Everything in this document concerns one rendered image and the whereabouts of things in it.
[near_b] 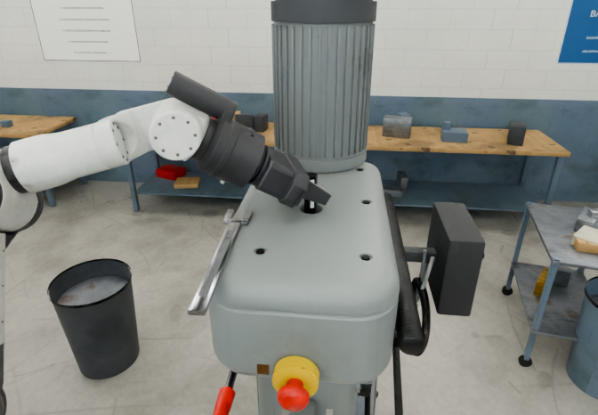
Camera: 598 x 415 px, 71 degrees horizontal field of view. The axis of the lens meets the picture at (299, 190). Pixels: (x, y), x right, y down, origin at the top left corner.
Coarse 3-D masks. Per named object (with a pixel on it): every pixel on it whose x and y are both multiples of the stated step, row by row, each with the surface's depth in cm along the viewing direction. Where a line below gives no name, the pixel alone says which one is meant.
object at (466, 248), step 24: (432, 216) 109; (456, 216) 102; (432, 240) 108; (456, 240) 92; (480, 240) 92; (432, 264) 107; (456, 264) 94; (480, 264) 94; (432, 288) 106; (456, 288) 97; (456, 312) 100
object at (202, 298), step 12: (228, 216) 66; (228, 228) 62; (228, 240) 59; (216, 252) 57; (228, 252) 57; (216, 264) 54; (204, 276) 52; (216, 276) 52; (204, 288) 50; (192, 300) 48; (204, 300) 48; (192, 312) 46; (204, 312) 46
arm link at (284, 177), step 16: (240, 128) 60; (240, 144) 59; (256, 144) 60; (240, 160) 59; (256, 160) 60; (272, 160) 61; (288, 160) 66; (224, 176) 61; (240, 176) 60; (256, 176) 62; (272, 176) 61; (288, 176) 62; (304, 176) 62; (272, 192) 62; (288, 192) 61
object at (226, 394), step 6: (234, 372) 62; (228, 378) 61; (234, 378) 61; (228, 384) 60; (222, 390) 59; (228, 390) 59; (222, 396) 58; (228, 396) 58; (234, 396) 59; (216, 402) 57; (222, 402) 57; (228, 402) 57; (216, 408) 56; (222, 408) 56; (228, 408) 57; (216, 414) 55; (222, 414) 56; (228, 414) 56
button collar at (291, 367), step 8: (280, 360) 54; (288, 360) 54; (296, 360) 53; (304, 360) 54; (280, 368) 53; (288, 368) 53; (296, 368) 52; (304, 368) 53; (312, 368) 53; (272, 376) 54; (280, 376) 53; (288, 376) 53; (296, 376) 53; (304, 376) 53; (312, 376) 53; (272, 384) 54; (280, 384) 54; (304, 384) 53; (312, 384) 53; (312, 392) 54
